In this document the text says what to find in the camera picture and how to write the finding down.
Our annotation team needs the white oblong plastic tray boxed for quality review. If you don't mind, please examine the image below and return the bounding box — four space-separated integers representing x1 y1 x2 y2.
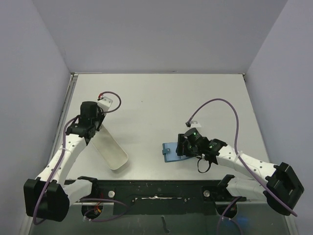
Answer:
91 124 129 171

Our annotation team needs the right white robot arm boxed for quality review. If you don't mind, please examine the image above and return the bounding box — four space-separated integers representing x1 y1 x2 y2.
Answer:
176 128 304 216

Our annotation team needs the aluminium rail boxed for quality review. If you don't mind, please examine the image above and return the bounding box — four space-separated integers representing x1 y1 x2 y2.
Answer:
26 197 293 235
44 73 78 169

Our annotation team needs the aluminium left side rail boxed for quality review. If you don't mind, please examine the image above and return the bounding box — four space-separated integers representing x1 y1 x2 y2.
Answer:
44 73 78 169

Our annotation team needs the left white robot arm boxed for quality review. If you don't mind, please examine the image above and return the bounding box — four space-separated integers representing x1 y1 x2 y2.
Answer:
23 98 112 225

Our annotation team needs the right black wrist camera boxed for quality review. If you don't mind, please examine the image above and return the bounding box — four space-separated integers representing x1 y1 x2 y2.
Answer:
184 121 202 143

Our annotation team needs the blue leather card holder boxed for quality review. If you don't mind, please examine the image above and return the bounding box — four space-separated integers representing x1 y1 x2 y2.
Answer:
162 142 190 163

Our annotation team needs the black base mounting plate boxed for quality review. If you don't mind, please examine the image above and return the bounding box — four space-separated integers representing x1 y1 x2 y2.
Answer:
70 175 247 216

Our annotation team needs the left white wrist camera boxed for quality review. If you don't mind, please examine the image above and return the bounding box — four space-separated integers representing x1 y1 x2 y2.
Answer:
97 96 113 114

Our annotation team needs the aluminium front rail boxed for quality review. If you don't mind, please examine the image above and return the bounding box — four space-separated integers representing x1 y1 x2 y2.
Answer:
26 197 293 235

